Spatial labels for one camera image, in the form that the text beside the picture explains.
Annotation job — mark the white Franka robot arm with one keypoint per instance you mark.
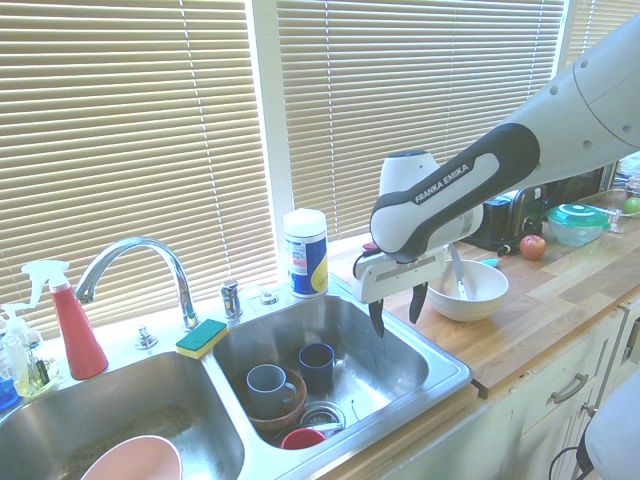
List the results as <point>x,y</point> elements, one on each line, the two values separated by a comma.
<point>505,160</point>

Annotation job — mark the red cup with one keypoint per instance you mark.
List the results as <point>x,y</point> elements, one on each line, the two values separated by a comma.
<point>300,440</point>

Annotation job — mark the chrome soap dispenser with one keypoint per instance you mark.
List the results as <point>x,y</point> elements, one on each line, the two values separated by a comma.
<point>231,297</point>

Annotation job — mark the metal sink strainer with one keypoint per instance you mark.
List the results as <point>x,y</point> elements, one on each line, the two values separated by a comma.
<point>325,417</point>

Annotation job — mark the green apple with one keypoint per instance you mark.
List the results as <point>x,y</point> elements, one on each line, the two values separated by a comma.
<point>633,204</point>

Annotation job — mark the glass jar with yellow liquid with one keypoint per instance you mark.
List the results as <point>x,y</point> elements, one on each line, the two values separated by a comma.
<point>37,372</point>

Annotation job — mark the blue liquid soap bottle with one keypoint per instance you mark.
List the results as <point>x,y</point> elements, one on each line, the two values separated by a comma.
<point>6,387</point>

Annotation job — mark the white blue wipes canister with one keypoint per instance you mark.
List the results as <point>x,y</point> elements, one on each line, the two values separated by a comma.
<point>305,255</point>

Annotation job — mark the cream kitchen cabinet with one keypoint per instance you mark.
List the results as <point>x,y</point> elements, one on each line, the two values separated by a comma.
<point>550,430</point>

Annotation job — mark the clear plastic box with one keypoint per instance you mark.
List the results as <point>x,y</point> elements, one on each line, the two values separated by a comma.
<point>612,200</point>

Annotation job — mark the yellow green sponge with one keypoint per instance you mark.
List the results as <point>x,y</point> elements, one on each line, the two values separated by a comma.
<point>202,337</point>

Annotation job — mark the clear container teal lid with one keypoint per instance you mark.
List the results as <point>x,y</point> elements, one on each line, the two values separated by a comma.
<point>575,225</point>

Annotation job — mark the white sink side sprayer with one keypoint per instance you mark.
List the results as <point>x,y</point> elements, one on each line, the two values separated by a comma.
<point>267,297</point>

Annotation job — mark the white rounded robot shell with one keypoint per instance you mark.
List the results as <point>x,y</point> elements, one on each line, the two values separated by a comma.
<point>617,435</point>

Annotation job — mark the black microwave oven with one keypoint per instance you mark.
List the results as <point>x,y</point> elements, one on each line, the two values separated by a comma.
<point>580,187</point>

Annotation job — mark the cream ceramic bowl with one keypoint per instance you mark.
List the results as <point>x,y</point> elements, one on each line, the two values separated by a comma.
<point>475,302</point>

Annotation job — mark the red apple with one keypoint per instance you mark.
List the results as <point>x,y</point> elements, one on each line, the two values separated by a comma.
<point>532,246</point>

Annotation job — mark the black toaster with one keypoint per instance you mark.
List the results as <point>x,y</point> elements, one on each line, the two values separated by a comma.
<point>510,215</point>

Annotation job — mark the grey mug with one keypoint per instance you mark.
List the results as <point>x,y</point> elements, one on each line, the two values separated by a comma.
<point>267,387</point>

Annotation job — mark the clear pump soap bottle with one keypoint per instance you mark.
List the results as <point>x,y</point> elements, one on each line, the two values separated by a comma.
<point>15,345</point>

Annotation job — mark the teal utensil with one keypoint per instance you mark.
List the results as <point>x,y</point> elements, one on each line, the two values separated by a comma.
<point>491,261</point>

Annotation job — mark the narrow beige window blind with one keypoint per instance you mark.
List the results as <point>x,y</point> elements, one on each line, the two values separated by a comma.
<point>595,25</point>

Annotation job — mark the wide beige window blind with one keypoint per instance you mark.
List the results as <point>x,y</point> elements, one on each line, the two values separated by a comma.
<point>115,140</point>

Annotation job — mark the navy blue cup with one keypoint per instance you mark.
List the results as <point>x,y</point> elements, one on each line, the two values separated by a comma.
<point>316,362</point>

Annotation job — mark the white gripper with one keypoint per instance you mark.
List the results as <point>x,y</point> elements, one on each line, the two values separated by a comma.
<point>395,277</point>

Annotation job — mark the red spray bottle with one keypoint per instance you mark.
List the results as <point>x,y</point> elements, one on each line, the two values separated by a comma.
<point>77,335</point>

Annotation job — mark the pink plastic bowl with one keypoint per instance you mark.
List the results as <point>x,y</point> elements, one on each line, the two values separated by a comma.
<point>140,460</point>

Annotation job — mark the stainless steel double sink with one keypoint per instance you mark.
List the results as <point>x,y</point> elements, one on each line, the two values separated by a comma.
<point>360,340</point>

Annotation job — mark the chrome gooseneck faucet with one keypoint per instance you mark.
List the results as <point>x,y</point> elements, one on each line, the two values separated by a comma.
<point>150,250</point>

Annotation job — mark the small chrome sink knob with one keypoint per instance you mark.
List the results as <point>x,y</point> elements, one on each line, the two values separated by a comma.
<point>145,337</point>

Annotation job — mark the brown wooden bowl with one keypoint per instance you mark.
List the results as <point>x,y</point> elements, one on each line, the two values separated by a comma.
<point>295,407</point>

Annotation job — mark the medium beige window blind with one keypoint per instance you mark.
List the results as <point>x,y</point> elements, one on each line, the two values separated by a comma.
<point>400,90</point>

